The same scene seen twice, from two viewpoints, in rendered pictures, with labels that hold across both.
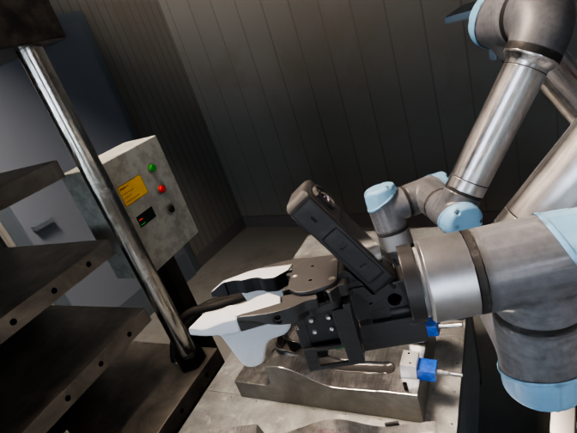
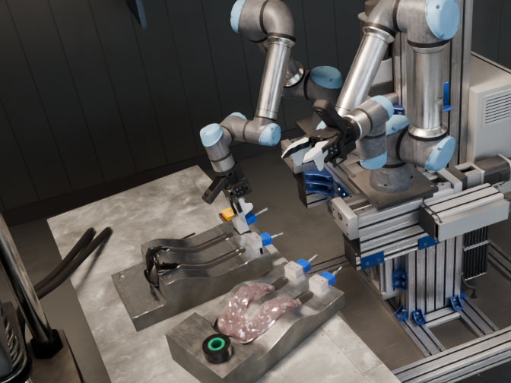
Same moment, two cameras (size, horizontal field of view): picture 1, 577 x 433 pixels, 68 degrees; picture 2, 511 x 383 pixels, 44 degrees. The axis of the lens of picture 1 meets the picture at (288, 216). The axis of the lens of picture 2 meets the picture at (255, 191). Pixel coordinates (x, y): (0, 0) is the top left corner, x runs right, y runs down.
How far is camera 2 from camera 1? 138 cm
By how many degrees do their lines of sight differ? 47
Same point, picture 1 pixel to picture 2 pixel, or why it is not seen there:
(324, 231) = (333, 113)
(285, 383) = (180, 293)
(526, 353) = (376, 145)
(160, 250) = not seen: outside the picture
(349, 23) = not seen: outside the picture
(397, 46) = (15, 11)
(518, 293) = (376, 122)
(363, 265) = (341, 123)
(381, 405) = (249, 273)
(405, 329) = (350, 145)
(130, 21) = not seen: outside the picture
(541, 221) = (372, 100)
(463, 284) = (366, 122)
